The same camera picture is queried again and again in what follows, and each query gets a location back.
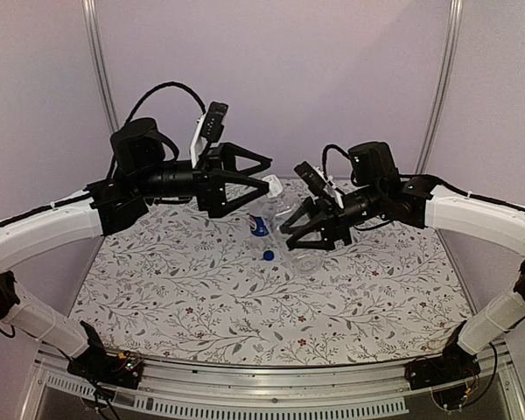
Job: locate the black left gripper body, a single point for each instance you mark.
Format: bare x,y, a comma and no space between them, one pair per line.
213,157

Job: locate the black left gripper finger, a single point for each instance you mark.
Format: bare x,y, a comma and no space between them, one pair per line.
232,190
235,154

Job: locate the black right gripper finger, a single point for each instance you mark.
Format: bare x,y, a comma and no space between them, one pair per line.
298,220
303,238

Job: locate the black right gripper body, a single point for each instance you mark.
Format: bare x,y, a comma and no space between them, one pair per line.
339,221

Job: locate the white bottle cap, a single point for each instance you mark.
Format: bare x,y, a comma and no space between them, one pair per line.
274,184

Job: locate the blue label plastic bottle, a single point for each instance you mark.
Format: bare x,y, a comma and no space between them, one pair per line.
259,236

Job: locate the blue bottle cap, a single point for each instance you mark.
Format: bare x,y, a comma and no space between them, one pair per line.
268,255

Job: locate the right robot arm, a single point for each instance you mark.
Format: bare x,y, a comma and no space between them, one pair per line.
419,201

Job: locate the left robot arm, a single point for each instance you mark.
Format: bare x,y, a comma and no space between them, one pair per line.
148,172

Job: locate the floral patterned table mat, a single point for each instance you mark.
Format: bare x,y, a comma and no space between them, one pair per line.
180,285

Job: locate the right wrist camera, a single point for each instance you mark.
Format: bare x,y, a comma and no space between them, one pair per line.
319,184

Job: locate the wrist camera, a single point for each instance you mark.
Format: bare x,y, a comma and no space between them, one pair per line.
319,184
208,131

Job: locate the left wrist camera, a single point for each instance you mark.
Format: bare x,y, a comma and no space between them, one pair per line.
208,131

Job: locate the aluminium front frame rail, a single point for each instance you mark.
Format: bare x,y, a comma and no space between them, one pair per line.
183,389

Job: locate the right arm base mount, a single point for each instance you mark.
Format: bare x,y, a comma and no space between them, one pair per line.
442,367

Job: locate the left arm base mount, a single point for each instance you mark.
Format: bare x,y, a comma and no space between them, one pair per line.
123,370

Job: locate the left aluminium corner post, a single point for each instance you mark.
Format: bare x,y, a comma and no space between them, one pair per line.
98,59

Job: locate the aluminium corner post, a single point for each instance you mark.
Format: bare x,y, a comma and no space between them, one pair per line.
450,47
98,59

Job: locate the right aluminium corner post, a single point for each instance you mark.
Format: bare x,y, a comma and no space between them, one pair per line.
450,47

